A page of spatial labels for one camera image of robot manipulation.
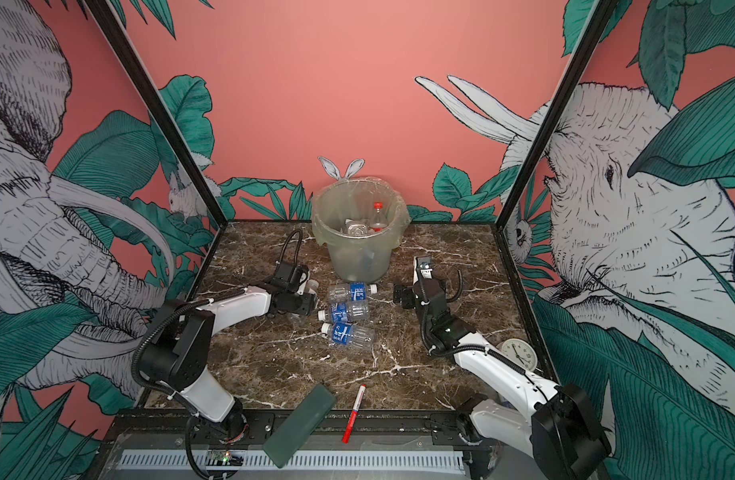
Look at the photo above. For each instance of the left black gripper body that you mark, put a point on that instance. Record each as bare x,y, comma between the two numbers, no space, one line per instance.
300,303

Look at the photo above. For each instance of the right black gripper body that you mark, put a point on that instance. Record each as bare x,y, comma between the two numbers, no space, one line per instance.
413,301

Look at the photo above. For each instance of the blue label bottle white cap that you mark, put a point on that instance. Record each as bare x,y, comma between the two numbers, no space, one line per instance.
349,335

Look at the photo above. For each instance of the clear bottle red label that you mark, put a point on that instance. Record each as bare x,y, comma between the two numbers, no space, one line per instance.
378,219

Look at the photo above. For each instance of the clear bottle yellow white label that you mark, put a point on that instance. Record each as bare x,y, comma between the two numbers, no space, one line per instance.
312,287

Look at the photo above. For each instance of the Pocari Sweat blue label bottle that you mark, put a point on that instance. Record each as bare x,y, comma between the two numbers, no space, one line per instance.
346,312

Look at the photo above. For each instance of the bottle with sunflower label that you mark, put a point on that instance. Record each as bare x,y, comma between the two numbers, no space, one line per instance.
356,228

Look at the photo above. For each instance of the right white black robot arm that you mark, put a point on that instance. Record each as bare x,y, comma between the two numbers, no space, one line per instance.
554,424

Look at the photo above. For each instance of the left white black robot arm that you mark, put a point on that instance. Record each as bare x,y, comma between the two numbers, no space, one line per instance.
172,357

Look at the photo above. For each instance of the translucent green waste bin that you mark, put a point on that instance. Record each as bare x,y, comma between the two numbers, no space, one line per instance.
359,258

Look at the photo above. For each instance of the white round alarm clock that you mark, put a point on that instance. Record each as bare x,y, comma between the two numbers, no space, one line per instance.
520,352

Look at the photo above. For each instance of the dark green flat board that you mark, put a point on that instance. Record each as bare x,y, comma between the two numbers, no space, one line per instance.
299,426

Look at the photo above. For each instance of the red marker pen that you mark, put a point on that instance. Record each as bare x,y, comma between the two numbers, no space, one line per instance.
354,414

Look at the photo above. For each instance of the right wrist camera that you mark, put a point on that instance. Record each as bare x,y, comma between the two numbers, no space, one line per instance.
422,268

